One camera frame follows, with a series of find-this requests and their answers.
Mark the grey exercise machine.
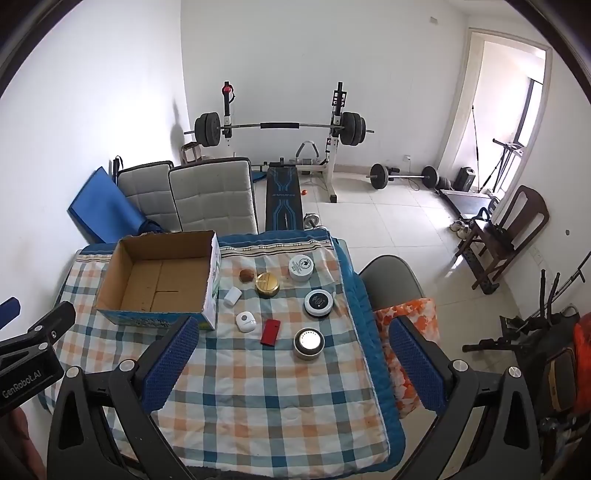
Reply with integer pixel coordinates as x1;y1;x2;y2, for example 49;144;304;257
480;137;528;191

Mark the person's left forearm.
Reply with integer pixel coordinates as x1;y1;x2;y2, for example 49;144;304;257
0;406;48;480

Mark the grey curved handle bar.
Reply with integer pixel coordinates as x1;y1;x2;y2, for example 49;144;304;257
294;140;322;163

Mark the white round jar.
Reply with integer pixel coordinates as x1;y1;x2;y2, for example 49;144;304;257
288;255;313;282

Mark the cardboard box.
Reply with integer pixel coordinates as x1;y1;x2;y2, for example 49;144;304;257
95;230;222;331

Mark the black treadmill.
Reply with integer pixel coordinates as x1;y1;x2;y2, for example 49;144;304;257
436;187;500;223

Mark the black and blue bench pad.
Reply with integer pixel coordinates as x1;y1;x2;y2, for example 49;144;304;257
265;166;304;232

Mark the blue exercise mat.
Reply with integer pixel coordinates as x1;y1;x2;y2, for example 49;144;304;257
67;167;160;244

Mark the dark wooden chair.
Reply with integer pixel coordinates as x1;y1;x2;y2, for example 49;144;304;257
455;185;551;296

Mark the short barbell with black plates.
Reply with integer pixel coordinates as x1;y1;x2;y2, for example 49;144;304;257
366;163;438;191

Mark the gold round tin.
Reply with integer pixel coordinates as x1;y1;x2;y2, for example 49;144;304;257
255;272;280;298

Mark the black bag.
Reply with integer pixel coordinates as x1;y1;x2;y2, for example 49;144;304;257
475;207;514;247

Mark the white door frame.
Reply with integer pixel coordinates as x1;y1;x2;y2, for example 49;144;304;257
435;27;553;197

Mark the white tape roll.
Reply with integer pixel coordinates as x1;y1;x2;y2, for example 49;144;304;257
303;289;335;320

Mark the grey chair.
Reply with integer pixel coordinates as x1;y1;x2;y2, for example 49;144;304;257
358;255;423;312

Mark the white weight bench rack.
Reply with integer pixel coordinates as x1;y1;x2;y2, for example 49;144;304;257
221;81;352;204

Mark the orange and yellow bag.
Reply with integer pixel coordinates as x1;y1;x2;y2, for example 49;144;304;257
538;318;591;418

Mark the orange floral bag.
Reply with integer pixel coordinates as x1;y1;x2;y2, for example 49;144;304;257
373;298;441;418

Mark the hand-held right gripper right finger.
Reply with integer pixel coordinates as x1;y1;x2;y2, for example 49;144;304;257
389;316;541;480

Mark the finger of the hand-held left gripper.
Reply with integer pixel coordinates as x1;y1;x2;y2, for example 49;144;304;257
0;301;77;366
0;298;22;330

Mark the small red box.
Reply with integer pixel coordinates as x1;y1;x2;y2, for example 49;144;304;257
260;318;281;347

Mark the plaid blanket with blue border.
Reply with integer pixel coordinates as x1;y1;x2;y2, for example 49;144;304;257
37;226;407;468

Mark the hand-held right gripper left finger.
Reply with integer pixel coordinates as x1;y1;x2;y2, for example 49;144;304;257
46;316;200;480

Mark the black speaker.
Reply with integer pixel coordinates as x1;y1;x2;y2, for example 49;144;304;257
454;166;477;193

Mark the small brown stool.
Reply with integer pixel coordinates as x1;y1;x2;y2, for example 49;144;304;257
180;143;204;167

